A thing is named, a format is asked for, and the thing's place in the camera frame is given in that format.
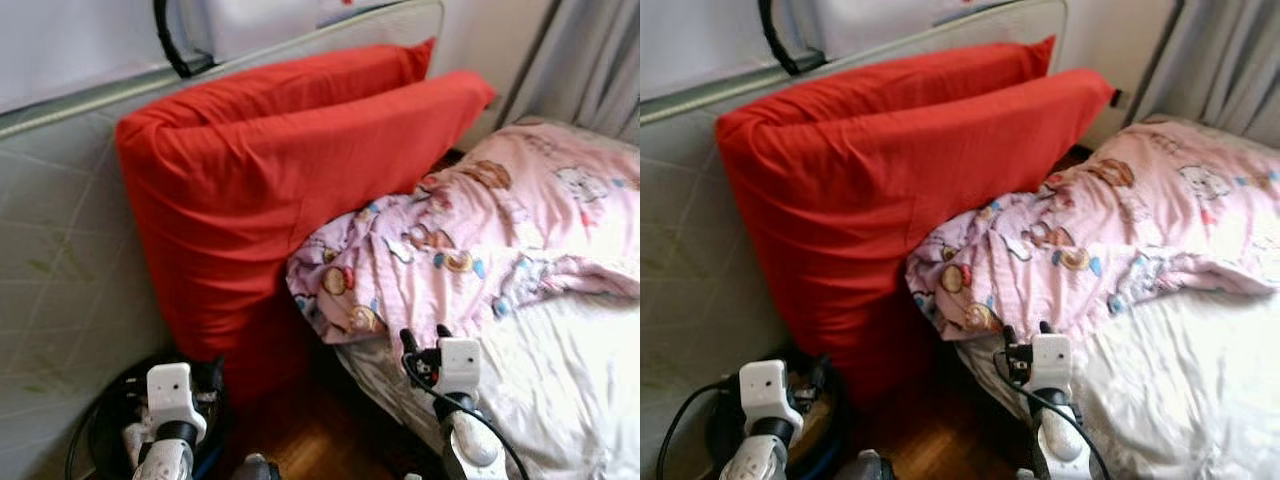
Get pink cartoon print blanket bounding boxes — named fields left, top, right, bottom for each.
left=287, top=122, right=641, bottom=346
left=905, top=120, right=1280, bottom=346

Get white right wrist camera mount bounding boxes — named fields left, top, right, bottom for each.
left=1030, top=333, right=1076, bottom=393
left=437, top=337, right=484, bottom=396

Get beige floral bedsheet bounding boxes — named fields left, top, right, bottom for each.
left=335, top=115, right=641, bottom=480
left=955, top=112, right=1280, bottom=480

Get red fabric cushion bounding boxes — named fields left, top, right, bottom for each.
left=115, top=38, right=438, bottom=136
left=115, top=70, right=498, bottom=406
left=715, top=68, right=1116, bottom=406
left=715, top=35, right=1058, bottom=131

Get grey pleated curtain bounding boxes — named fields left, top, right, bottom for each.
left=497, top=0, right=641, bottom=146
left=1130, top=0, right=1280, bottom=151

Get black strap handle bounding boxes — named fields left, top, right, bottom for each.
left=757, top=0, right=816, bottom=77
left=152, top=0, right=216, bottom=79

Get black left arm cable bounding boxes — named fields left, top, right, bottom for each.
left=655, top=378, right=736, bottom=480
left=65, top=395, right=131, bottom=480

